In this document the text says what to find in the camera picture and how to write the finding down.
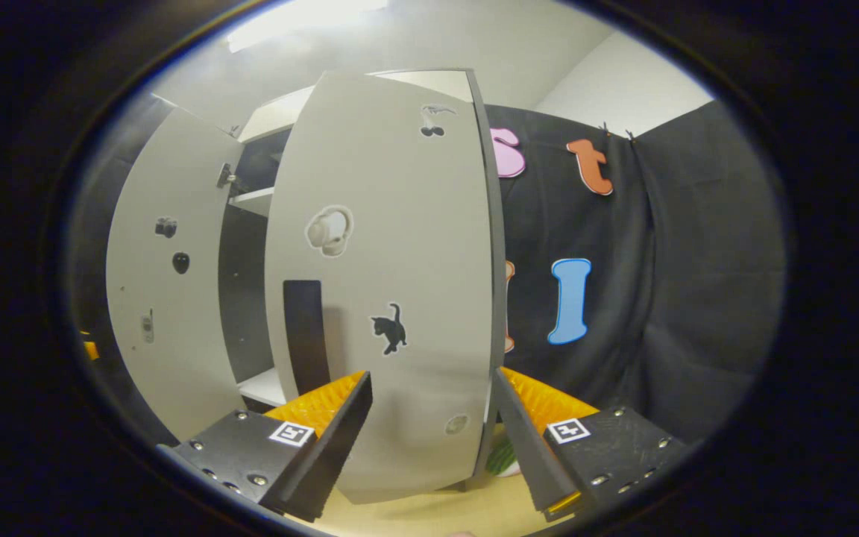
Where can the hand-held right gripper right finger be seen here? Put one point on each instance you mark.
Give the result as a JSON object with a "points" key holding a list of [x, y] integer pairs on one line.
{"points": [[528, 440]]}

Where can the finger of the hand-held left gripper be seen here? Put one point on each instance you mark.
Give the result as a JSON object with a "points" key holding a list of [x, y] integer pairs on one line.
{"points": [[91, 349]]}

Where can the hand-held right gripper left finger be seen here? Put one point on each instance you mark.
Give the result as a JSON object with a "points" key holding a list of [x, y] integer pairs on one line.
{"points": [[332, 447]]}

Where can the white cabinet door camera sticker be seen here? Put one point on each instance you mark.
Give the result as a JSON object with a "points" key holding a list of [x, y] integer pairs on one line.
{"points": [[176, 350]]}

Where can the white cabinet door headphone sticker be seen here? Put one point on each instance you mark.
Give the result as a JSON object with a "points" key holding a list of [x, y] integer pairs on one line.
{"points": [[400, 261]]}

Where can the white grey cabinet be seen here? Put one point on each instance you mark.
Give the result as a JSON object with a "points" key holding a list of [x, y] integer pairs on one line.
{"points": [[247, 298]]}

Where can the green striped watermelon toy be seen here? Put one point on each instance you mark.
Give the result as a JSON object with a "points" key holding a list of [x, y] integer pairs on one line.
{"points": [[502, 456]]}

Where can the black backdrop cloth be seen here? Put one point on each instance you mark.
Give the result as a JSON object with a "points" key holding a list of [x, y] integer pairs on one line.
{"points": [[698, 298]]}

